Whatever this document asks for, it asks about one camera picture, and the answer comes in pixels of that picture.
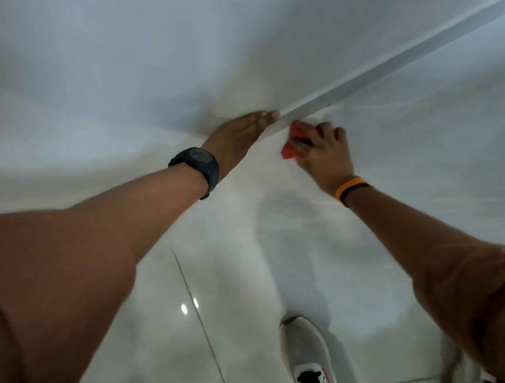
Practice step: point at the person's left hand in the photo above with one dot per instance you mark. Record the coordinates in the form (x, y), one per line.
(231, 142)

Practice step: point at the person's right hand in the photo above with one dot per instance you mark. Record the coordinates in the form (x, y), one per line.
(327, 159)

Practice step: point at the person's right fingers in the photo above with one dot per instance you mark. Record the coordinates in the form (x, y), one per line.
(327, 132)

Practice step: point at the person's left fingers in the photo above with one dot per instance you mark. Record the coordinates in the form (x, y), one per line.
(262, 118)

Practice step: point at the red cleaning cloth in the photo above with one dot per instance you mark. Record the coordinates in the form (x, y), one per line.
(296, 135)

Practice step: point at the person's right forearm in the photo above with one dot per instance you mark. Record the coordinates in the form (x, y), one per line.
(401, 233)

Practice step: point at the person's left forearm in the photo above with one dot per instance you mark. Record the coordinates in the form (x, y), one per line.
(108, 233)

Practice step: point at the orange wristband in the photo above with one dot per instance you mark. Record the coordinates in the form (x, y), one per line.
(349, 185)

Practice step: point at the black wristband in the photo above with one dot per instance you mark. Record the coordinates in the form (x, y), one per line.
(356, 188)

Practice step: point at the dark blue wristwatch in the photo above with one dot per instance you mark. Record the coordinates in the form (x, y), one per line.
(200, 158)

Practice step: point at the white sneaker with black laces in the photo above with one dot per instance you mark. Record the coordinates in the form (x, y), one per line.
(306, 354)

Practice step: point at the white wall trim strip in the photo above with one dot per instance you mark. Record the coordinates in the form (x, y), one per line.
(408, 57)

